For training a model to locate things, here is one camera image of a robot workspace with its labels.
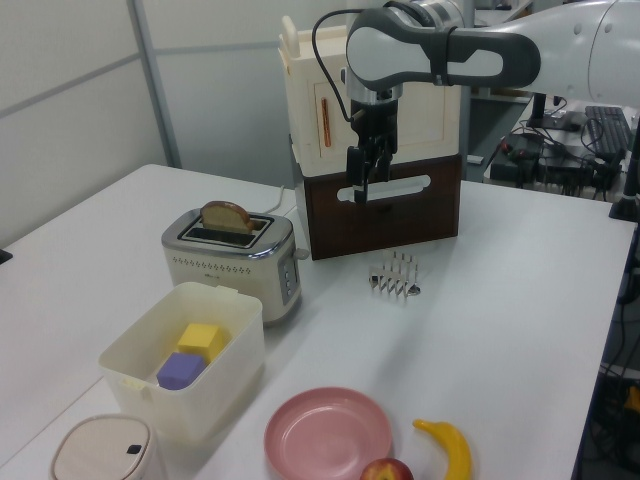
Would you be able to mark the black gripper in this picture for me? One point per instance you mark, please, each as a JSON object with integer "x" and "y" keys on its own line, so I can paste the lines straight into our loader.
{"x": 375, "y": 120}

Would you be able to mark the brown-crust bread slice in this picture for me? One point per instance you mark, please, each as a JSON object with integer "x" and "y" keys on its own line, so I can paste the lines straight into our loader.
{"x": 225, "y": 216}

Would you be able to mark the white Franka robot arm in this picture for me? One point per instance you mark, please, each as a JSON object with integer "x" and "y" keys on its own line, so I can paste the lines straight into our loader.
{"x": 575, "y": 45}

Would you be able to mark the pink plate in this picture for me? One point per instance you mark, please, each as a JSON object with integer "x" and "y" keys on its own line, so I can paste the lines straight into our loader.
{"x": 327, "y": 435}

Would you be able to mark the brown wooden drawer box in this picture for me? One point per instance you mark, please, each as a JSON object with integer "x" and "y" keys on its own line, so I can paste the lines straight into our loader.
{"x": 400, "y": 225}

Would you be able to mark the cream toy cabinet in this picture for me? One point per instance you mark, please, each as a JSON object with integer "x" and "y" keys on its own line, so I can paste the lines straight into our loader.
{"x": 305, "y": 100}

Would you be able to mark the metal toast rack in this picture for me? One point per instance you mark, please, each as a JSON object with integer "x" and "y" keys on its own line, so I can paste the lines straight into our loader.
{"x": 395, "y": 277}

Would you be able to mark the black electronics box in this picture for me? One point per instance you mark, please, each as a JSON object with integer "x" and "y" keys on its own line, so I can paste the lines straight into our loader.
{"x": 515, "y": 160}

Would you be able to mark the cream and chrome toaster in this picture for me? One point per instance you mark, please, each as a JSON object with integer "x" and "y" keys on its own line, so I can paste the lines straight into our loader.
{"x": 225, "y": 280}

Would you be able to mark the black monitor stand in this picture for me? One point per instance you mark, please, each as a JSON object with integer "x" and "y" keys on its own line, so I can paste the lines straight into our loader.
{"x": 552, "y": 119}

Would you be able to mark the black keyboard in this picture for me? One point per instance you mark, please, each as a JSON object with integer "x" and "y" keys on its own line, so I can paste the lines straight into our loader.
{"x": 607, "y": 127}

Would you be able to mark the yellow cube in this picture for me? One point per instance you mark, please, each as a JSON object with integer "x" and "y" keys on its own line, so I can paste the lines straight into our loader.
{"x": 197, "y": 337}

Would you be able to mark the purple cube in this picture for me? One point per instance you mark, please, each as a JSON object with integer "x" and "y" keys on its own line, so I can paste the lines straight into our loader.
{"x": 177, "y": 372}

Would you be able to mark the cream plastic container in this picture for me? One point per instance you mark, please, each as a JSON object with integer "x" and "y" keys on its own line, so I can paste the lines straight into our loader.
{"x": 210, "y": 400}

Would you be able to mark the yellow banana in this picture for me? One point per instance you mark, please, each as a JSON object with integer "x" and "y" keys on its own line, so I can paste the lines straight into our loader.
{"x": 457, "y": 447}

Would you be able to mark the red apple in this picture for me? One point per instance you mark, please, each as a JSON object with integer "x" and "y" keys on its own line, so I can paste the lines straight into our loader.
{"x": 386, "y": 471}

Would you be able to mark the cream lidded bin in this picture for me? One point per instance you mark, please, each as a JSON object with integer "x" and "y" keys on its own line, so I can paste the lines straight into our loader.
{"x": 100, "y": 452}

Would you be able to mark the black camera pole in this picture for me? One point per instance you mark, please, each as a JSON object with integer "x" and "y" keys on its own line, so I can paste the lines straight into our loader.
{"x": 629, "y": 190}

